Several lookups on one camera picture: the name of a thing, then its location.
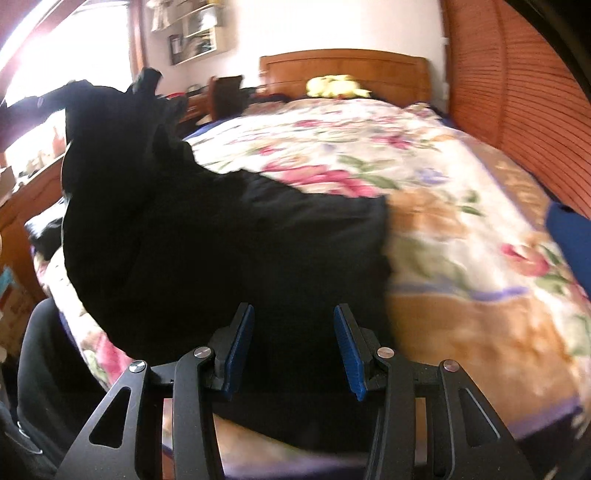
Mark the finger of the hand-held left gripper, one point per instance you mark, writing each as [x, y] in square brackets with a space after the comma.
[147, 78]

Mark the black coat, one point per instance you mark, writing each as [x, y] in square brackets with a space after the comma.
[207, 254]

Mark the colourful cardboard box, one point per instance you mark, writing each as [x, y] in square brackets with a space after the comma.
[14, 300]

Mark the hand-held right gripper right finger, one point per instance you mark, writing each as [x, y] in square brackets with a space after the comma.
[346, 350]

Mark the wall shelf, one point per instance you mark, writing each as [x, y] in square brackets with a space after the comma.
[198, 32]

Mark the dark cloth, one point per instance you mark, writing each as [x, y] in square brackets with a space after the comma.
[46, 360]

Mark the floral blanket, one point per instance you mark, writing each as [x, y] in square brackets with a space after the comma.
[369, 138]

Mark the yellow plush toy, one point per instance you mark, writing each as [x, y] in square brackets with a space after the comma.
[332, 86]

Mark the dark blue bed sheet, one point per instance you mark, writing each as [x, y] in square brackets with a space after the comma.
[201, 129]

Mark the window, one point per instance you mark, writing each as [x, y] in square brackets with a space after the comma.
[69, 46]

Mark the dark garment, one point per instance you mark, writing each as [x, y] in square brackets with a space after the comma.
[46, 235]

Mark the wooden louvered wardrobe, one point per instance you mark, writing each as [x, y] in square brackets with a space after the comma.
[508, 92]

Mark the wooden headboard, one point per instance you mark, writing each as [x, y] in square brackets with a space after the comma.
[346, 69]

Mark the dark chair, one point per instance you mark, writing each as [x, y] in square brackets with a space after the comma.
[228, 97]

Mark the blue cloth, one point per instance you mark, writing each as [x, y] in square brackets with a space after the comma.
[572, 240]

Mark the wooden desk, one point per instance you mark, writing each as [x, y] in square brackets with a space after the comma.
[27, 198]

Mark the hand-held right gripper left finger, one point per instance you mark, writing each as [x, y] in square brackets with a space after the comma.
[240, 341]

